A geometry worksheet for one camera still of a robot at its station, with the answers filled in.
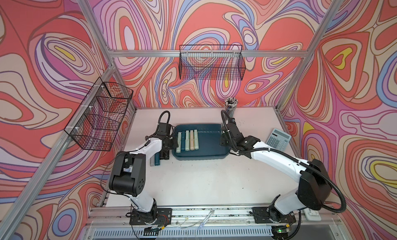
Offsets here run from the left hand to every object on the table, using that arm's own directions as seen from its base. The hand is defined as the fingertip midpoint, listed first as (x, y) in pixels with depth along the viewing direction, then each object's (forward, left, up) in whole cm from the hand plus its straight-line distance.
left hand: (177, 143), depth 95 cm
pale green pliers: (-1, -6, -1) cm, 6 cm away
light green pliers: (-4, -1, -1) cm, 4 cm away
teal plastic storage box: (+4, -20, -2) cm, 21 cm away
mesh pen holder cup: (+21, -35, +9) cm, 42 cm away
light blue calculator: (+4, -65, -2) cm, 65 cm away
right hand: (-4, -27, +9) cm, 29 cm away
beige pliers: (+2, -9, 0) cm, 9 cm away
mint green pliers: (-2, -12, 0) cm, 12 cm away
